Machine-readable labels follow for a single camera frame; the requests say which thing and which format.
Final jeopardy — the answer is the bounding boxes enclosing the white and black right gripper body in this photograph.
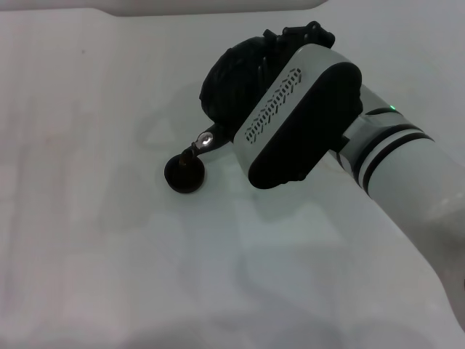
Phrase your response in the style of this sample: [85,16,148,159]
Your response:
[232,44,365,190]

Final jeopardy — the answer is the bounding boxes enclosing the black round teapot with handle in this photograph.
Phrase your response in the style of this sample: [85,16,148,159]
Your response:
[179,25,310,167]

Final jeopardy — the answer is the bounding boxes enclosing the dark brown small teacup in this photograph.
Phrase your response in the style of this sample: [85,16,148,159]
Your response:
[163,152,206,195]

